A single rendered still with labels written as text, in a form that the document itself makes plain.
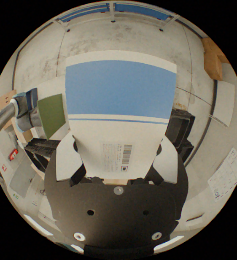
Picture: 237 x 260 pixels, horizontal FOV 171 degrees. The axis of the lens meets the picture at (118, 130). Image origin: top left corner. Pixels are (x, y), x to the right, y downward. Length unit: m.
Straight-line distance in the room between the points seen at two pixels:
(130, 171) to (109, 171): 0.04
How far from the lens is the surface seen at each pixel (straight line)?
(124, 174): 0.16
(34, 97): 0.86
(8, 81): 3.78
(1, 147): 3.59
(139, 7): 1.55
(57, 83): 0.69
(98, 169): 0.15
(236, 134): 2.50
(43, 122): 0.51
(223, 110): 2.51
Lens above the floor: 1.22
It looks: 61 degrees down
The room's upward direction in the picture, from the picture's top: 180 degrees clockwise
